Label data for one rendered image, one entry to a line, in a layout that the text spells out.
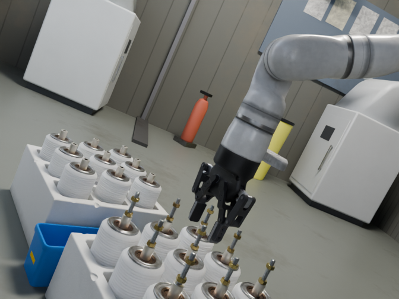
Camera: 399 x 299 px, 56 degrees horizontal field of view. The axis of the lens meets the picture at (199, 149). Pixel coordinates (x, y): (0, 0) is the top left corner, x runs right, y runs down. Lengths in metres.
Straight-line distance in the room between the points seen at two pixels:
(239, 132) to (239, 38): 3.35
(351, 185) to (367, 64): 3.09
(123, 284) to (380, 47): 0.62
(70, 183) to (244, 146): 0.64
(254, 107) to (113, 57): 2.52
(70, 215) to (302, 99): 3.35
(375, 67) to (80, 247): 0.69
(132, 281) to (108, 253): 0.12
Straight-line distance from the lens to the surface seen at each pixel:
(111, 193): 1.17
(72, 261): 0.93
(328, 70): 0.62
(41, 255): 1.02
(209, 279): 0.94
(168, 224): 0.95
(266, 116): 0.60
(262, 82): 0.64
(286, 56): 0.59
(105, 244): 0.87
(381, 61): 0.66
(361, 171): 3.71
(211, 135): 3.96
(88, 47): 3.10
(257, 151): 0.61
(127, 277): 0.79
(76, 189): 1.12
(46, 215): 1.11
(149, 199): 1.24
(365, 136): 3.63
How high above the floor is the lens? 0.63
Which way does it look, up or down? 10 degrees down
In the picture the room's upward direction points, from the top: 25 degrees clockwise
